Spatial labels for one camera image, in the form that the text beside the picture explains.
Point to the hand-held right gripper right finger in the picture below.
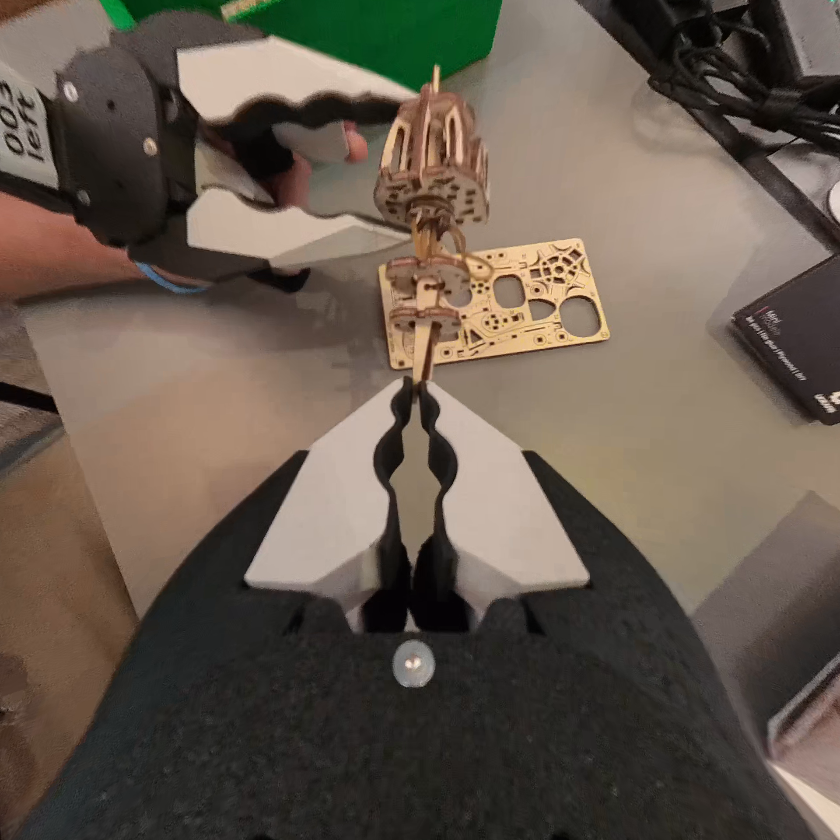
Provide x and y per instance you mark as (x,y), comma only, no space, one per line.
(512,525)

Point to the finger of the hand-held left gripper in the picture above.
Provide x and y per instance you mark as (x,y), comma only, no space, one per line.
(275,229)
(282,72)

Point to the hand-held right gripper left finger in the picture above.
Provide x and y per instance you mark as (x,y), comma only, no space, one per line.
(321,525)

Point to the wooden gear model assembly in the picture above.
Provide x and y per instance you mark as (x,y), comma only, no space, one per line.
(433,184)

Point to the person's left forearm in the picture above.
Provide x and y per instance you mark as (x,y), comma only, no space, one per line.
(52,249)

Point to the laser-cut wooden parts sheet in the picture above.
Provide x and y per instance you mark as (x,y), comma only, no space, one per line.
(512,348)

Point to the person's left hand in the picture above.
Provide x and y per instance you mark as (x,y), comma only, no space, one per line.
(295,184)

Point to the blue wristband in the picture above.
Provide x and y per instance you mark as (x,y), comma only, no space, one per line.
(170,282)

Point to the green plastic bin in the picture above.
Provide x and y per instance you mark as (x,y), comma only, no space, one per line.
(394,33)

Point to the black cardboard box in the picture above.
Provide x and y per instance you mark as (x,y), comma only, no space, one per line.
(800,341)

